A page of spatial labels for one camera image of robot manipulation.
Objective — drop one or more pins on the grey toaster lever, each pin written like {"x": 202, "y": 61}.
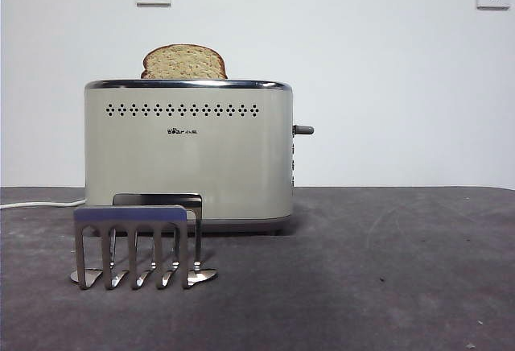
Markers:
{"x": 306, "y": 129}

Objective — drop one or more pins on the brown speckled bread slice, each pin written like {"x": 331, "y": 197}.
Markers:
{"x": 183, "y": 63}

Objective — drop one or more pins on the beige steel toaster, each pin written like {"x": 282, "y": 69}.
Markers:
{"x": 225, "y": 158}

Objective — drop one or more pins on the steel toast rack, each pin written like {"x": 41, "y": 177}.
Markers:
{"x": 130, "y": 215}

